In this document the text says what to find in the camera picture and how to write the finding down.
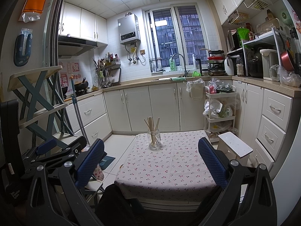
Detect wooden chopstick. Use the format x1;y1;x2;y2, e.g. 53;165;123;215
151;117;160;147
150;117;156;147
143;118;156;147
147;116;156;147

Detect clear glass jar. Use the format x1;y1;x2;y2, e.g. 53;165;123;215
147;129;162;150

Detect kitchen faucet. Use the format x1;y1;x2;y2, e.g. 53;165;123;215
171;53;188;78

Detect blue dustpan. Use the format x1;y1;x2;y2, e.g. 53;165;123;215
99;155;115;170

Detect floral trash bin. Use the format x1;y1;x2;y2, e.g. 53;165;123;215
93;164;105;181

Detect white step stool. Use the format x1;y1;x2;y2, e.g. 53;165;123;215
217;132;253;166

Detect cherry print tablecloth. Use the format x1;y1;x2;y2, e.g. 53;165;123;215
114;130;216;202

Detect white rolling cart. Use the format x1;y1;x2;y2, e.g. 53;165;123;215
203;83;239;142

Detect black wok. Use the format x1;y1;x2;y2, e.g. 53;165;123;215
74;78;89;91

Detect white plastic bag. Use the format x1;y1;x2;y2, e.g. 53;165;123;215
186;78;204;100

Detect plastic bottle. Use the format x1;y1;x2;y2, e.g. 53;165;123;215
236;55;244;76

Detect black range hood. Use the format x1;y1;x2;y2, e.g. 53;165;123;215
58;35;97;59

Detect stacked pots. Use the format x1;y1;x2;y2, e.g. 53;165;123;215
200;48;226;76

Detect green soap bottle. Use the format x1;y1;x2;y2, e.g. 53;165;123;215
169;57;176;71

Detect white electric kettle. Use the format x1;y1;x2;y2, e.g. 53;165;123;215
260;49;279;82

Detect black microwave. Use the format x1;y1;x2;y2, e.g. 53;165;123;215
227;30;241;52

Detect red pan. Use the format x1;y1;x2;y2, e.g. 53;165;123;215
281;50;294;72

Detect grey water heater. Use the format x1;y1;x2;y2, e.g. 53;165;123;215
117;14;140;45

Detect window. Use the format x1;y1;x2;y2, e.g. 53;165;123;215
144;4;208;73

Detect orange package on wall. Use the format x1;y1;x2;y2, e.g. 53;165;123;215
19;0;46;23

